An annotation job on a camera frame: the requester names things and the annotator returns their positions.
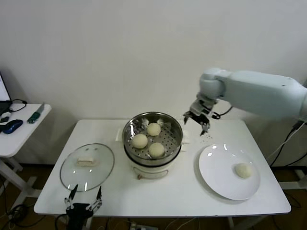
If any white steamed baozi bun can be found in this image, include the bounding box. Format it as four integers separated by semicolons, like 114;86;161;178
148;142;165;159
146;123;161;137
234;162;253;179
132;133;148;150

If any white side table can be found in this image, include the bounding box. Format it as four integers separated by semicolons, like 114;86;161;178
0;103;52;211

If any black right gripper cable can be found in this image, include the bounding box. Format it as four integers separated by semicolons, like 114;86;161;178
210;105;235;120

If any white round plate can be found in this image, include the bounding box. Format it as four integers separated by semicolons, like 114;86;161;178
198;143;261;201

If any black laptop computer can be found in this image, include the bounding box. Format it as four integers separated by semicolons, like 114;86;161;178
0;73;12;115

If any black looped cable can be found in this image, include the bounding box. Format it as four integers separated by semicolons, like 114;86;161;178
9;99;27;113

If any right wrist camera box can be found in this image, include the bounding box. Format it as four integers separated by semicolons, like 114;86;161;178
191;100;212;115

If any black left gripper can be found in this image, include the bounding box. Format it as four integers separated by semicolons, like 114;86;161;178
64;184;104;230

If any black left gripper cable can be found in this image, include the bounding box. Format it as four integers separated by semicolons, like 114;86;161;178
55;213;70;230

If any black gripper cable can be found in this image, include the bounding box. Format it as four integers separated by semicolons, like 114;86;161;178
210;105;235;120
55;213;70;230

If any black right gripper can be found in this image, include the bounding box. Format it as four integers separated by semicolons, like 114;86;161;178
183;109;212;137

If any green handled knife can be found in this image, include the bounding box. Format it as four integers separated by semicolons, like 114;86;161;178
26;102;46;125

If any white power strip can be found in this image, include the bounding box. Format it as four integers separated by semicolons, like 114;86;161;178
129;222;149;230

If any white electric cooker pot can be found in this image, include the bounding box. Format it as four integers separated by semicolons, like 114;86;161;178
124;143;188;180

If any white stand base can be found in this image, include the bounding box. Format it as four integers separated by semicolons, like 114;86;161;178
278;169;307;190

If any stainless steel steamer basket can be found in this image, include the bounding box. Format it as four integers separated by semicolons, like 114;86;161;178
116;111;191;167

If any glass pot lid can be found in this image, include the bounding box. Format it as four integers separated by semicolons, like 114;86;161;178
59;143;115;193

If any black power adapter cable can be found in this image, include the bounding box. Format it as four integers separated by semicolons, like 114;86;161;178
267;120;307;167

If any black floor cable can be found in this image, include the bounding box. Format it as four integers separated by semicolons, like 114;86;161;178
0;177;46;228

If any blue computer mouse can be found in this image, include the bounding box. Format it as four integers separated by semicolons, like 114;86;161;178
2;119;24;135

